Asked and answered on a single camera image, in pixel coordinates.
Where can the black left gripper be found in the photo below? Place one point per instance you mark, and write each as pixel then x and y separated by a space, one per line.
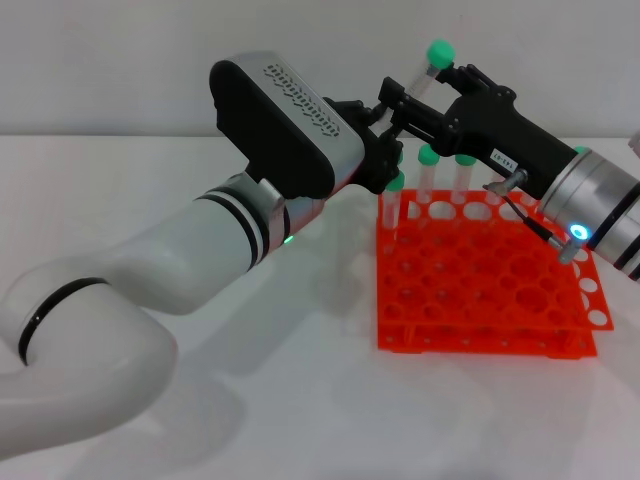
pixel 372 170

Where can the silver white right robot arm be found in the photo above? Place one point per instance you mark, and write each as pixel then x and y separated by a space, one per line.
pixel 595 200

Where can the orange test tube rack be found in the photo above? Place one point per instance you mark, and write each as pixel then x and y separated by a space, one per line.
pixel 475 290

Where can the black silver wrist camera housing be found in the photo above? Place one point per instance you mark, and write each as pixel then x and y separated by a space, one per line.
pixel 280 125

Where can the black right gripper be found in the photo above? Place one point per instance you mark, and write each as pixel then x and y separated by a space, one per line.
pixel 490 130

